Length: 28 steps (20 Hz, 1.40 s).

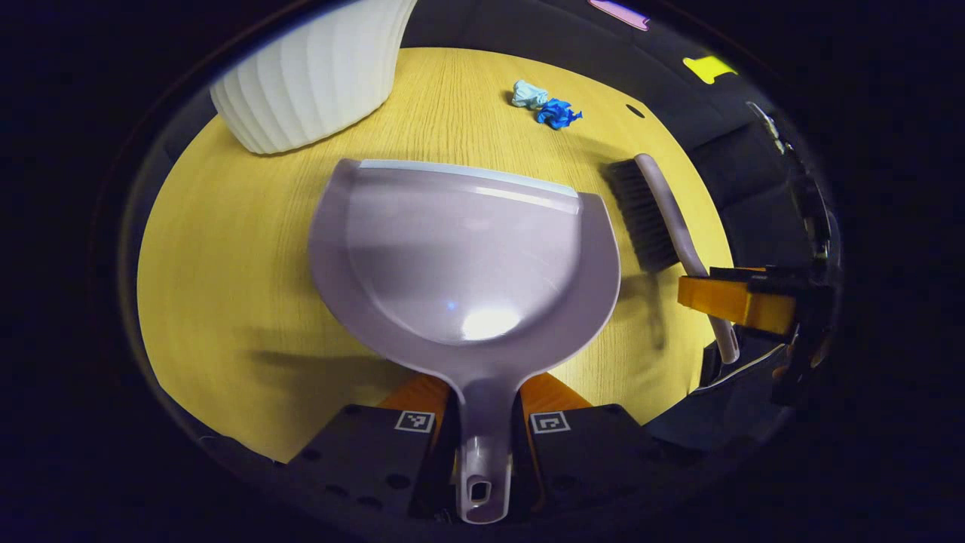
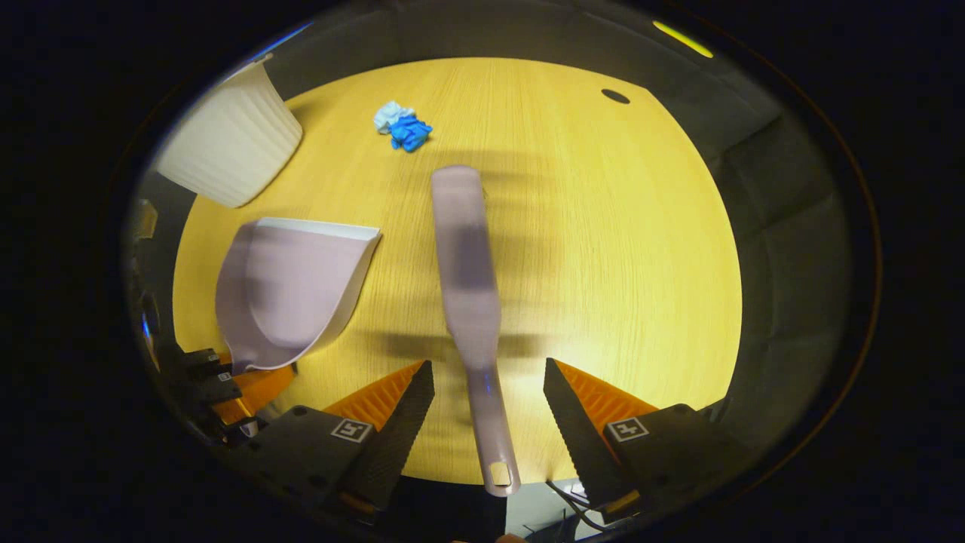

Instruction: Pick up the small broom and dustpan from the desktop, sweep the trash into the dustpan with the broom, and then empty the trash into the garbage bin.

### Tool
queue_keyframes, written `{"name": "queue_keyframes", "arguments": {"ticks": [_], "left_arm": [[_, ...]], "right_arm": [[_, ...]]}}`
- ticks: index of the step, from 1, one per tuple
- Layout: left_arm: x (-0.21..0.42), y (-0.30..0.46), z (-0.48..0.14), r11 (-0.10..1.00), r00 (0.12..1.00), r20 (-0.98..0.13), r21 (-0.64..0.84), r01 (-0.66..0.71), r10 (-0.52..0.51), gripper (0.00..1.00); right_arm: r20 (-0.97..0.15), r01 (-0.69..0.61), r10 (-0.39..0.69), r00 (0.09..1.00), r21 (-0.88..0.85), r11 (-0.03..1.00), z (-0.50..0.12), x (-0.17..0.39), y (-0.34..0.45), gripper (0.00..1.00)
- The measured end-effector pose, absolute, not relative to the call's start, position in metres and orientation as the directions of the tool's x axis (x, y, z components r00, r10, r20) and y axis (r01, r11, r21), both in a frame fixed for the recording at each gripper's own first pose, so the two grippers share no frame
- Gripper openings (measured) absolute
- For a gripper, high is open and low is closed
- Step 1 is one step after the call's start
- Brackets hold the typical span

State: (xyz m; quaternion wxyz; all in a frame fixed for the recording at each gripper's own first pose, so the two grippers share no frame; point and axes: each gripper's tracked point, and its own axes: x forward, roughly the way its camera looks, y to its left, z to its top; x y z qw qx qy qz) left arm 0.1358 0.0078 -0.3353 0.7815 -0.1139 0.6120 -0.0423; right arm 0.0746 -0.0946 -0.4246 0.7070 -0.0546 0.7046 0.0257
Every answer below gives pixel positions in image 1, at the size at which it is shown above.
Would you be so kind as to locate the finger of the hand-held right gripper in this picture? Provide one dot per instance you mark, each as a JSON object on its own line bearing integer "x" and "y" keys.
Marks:
{"x": 735, "y": 302}

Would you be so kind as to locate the dark blue trash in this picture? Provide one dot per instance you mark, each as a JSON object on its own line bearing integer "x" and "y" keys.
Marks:
{"x": 558, "y": 113}

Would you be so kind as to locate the pale purple plastic dustpan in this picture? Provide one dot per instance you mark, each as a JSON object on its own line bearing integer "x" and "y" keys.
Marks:
{"x": 452, "y": 256}

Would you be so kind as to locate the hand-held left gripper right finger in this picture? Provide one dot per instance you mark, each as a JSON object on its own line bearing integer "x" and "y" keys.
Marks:
{"x": 580, "y": 452}

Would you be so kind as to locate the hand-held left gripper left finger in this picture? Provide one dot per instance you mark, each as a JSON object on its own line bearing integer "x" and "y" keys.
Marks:
{"x": 362, "y": 452}

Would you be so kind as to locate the small pale purple broom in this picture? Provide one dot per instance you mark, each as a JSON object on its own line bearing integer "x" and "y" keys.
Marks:
{"x": 648, "y": 219}

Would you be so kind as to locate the wooden desktop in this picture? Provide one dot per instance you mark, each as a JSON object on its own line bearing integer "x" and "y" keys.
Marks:
{"x": 241, "y": 264}

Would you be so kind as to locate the white ribbed garbage bin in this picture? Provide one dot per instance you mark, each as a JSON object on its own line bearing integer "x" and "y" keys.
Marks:
{"x": 317, "y": 75}

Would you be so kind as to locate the light blue trash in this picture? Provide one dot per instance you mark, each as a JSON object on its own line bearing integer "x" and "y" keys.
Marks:
{"x": 528, "y": 94}

